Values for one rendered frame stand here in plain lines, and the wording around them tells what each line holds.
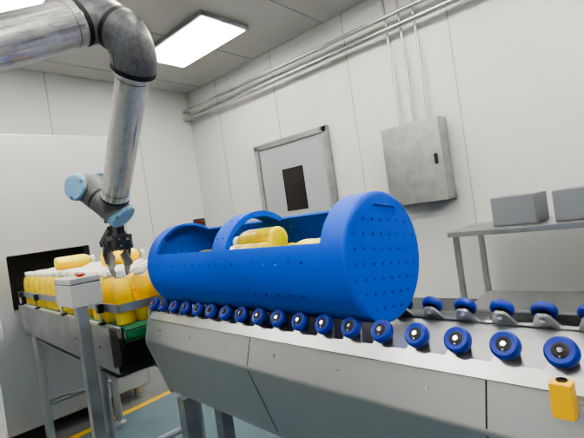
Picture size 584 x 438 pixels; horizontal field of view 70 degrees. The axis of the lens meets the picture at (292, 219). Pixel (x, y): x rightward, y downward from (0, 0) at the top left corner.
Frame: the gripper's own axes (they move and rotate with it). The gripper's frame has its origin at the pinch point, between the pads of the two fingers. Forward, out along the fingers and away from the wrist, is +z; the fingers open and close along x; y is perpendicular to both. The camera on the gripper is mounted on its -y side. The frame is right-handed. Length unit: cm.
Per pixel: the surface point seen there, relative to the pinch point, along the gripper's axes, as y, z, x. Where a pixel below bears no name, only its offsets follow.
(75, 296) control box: 1.5, 5.1, -16.6
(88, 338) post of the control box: -6.5, 21.8, -12.1
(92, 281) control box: 1.3, 1.0, -10.3
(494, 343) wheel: 130, 12, 6
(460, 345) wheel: 125, 13, 5
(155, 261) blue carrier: 25.7, -3.3, 2.5
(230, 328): 60, 16, 5
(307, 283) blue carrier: 95, 3, 3
